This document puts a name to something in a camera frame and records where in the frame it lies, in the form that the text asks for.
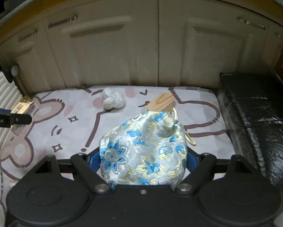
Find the cartoon bear bed sheet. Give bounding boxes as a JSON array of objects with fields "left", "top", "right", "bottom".
[{"left": 0, "top": 86, "right": 234, "bottom": 226}]

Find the cream cabinet with doors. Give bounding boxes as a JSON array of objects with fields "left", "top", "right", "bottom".
[{"left": 0, "top": 0, "right": 283, "bottom": 93}]

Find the white knotted cloth ball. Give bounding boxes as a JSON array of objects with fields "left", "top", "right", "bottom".
[{"left": 102, "top": 88, "right": 126, "bottom": 110}]

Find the floral silk drawstring pouch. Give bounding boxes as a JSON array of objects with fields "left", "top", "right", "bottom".
[{"left": 99, "top": 110, "right": 188, "bottom": 189}]

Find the yellow snack packet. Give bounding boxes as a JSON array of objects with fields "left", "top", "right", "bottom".
[{"left": 11, "top": 96, "right": 37, "bottom": 136}]

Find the round white wall knob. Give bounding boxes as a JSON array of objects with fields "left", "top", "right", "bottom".
[{"left": 11, "top": 65, "right": 20, "bottom": 77}]

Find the black glossy wrapped cushion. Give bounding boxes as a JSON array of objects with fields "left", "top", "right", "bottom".
[{"left": 217, "top": 73, "right": 283, "bottom": 191}]

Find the oval wooden block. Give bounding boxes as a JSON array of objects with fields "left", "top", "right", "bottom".
[{"left": 147, "top": 93, "right": 175, "bottom": 112}]

